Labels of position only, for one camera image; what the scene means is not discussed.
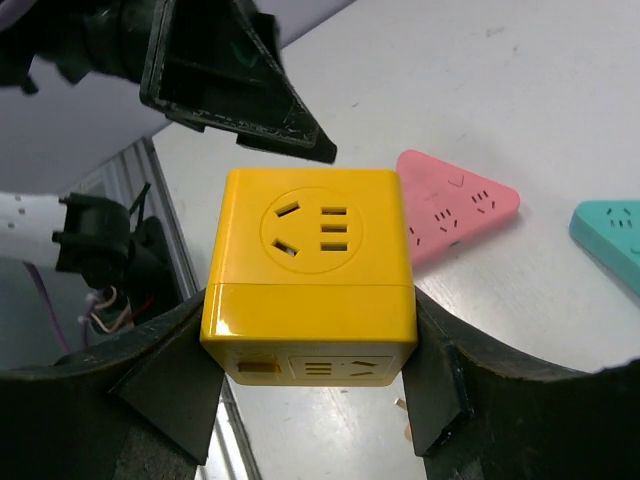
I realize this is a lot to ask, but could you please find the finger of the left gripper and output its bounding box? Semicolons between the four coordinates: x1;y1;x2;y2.
140;1;336;163

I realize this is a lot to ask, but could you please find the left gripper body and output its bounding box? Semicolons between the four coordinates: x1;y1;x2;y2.
1;1;156;95

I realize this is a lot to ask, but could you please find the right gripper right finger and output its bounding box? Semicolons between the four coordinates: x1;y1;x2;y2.
402;291;639;479

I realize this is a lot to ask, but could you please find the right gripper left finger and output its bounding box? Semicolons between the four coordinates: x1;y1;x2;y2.
1;292;224;479

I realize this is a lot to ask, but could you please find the yellow cube power socket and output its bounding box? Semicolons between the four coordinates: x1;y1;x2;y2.
200;168;417;387

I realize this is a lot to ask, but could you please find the pink triangular power strip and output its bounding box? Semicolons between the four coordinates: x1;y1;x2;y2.
396;150;520;268

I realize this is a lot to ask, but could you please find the teal triangular power strip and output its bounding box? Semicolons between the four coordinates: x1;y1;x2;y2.
569;200;639;295

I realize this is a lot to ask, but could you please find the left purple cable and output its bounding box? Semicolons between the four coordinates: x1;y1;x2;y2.
22;259;74;354

